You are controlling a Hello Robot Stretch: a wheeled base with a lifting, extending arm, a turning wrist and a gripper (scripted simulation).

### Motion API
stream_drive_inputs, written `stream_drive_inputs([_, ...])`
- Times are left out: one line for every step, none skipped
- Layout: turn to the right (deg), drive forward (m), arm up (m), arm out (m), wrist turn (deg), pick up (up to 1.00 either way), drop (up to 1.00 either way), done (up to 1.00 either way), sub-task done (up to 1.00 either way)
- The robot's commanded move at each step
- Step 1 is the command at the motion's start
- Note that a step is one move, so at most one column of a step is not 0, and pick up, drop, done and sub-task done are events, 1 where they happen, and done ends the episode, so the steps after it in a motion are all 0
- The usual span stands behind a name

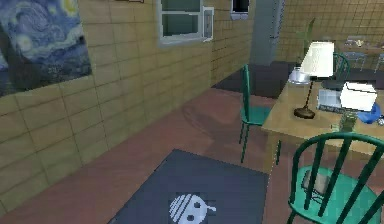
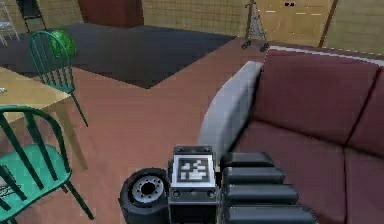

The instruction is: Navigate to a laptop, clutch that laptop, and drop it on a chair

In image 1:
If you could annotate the green wooden chair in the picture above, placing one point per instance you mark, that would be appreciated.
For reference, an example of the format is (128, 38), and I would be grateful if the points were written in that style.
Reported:
(343, 66)
(255, 115)
(336, 203)

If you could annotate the white laptop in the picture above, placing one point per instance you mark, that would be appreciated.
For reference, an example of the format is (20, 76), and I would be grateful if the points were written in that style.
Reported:
(358, 96)

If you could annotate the dark grey floor mat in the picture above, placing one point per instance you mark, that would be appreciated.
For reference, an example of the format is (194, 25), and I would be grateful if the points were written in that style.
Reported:
(200, 180)

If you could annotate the white framed window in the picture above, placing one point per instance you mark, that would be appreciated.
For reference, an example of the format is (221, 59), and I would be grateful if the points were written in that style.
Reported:
(181, 23)

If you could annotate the light wooden table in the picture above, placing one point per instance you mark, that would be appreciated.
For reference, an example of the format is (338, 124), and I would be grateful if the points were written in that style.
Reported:
(290, 123)

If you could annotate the grey room door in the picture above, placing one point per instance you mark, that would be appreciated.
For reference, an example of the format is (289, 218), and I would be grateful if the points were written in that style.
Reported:
(265, 31)

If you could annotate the white shade table lamp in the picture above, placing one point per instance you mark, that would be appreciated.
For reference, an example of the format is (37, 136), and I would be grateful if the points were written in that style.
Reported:
(318, 60)

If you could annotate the grey box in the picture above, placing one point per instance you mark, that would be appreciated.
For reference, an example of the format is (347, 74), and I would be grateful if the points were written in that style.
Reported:
(329, 98)

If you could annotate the green house plant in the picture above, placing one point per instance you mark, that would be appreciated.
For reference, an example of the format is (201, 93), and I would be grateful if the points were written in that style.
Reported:
(308, 36)

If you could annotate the black flat object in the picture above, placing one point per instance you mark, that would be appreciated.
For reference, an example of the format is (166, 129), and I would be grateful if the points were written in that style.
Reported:
(331, 85)

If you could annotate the dark green small object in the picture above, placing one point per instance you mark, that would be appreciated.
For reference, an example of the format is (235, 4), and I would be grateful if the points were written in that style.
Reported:
(347, 121)

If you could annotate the blue swirling night sky painting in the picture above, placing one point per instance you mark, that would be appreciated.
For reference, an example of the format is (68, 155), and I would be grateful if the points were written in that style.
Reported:
(40, 40)

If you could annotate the blue cloth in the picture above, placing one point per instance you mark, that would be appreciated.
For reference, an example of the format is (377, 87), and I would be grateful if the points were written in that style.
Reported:
(370, 116)

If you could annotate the wooden table with small items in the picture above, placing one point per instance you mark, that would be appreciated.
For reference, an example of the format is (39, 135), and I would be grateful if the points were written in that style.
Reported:
(361, 48)

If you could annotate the small dark wall window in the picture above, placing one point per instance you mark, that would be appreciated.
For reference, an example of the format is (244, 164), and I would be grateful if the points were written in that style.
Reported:
(240, 6)

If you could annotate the grey object with dark frame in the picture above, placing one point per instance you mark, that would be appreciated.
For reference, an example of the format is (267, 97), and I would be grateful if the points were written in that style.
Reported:
(316, 182)

